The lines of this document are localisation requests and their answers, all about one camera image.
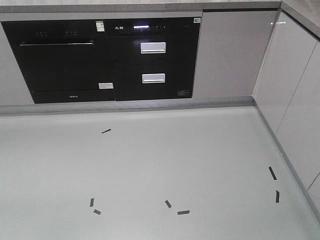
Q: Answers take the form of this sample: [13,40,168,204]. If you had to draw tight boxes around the black drawer disinfection cabinet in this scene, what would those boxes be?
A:
[104,16,202,101]

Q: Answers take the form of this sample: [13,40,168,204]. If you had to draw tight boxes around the black tape strip centre upper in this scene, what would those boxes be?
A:
[164,200,172,209]

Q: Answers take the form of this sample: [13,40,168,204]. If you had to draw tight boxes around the black tape strip centre lower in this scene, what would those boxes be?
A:
[177,210,190,216]

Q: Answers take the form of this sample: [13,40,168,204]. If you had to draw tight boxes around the grey cabinet door panel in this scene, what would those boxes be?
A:
[193,11,277,99]

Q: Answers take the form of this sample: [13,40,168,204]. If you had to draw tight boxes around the black tape strip left lower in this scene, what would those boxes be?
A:
[93,209,101,215]

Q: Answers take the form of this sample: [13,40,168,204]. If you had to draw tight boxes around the black tape strip right upper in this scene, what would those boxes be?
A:
[268,166,277,181]

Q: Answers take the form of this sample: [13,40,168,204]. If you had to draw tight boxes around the white side cabinet panels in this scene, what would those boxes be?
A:
[253,11,320,216]

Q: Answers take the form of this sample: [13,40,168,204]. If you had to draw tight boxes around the black tape strip right lower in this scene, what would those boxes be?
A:
[275,190,280,204]

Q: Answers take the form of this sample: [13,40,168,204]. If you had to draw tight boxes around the lower silver drawer handle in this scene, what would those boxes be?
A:
[141,73,166,84]

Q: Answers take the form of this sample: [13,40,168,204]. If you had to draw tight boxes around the silver drawer handle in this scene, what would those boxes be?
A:
[140,42,166,54]
[141,73,166,84]

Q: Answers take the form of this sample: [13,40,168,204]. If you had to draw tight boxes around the upper silver drawer handle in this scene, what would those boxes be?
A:
[140,42,166,54]

